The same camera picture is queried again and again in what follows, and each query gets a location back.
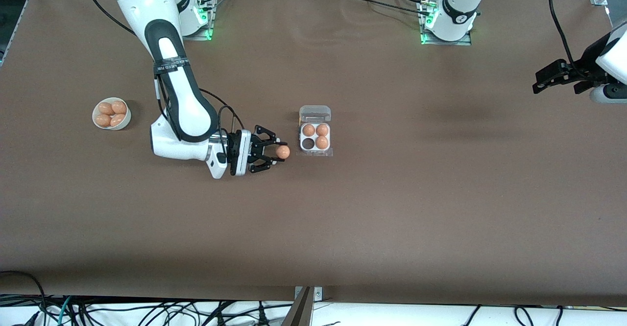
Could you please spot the brown table cover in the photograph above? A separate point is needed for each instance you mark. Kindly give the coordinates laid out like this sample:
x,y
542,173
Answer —
x,y
313,218

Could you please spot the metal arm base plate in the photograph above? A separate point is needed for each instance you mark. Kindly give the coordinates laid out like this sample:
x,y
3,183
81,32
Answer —
x,y
203,33
463,41

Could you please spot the white round bowl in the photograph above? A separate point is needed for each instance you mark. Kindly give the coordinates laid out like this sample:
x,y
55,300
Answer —
x,y
125,123

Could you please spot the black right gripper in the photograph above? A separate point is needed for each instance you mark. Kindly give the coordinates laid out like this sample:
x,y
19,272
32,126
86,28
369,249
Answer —
x,y
243,151

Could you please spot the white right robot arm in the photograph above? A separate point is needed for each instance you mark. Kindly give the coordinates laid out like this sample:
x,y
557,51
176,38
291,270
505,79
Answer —
x,y
147,3

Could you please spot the brown egg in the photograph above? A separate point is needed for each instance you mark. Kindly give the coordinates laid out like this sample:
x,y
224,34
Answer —
x,y
308,130
118,120
119,106
282,152
105,108
103,120
322,129
322,142

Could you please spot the small metal bracket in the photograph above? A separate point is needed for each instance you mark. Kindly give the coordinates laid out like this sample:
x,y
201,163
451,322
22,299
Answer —
x,y
318,294

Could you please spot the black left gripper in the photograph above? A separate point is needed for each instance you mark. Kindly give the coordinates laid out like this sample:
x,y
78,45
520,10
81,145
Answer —
x,y
586,63

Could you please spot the clear plastic egg box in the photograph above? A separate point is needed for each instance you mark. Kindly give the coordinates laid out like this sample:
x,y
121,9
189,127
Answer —
x,y
315,114

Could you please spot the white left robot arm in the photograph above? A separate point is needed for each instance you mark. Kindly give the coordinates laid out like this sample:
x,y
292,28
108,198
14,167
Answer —
x,y
458,8

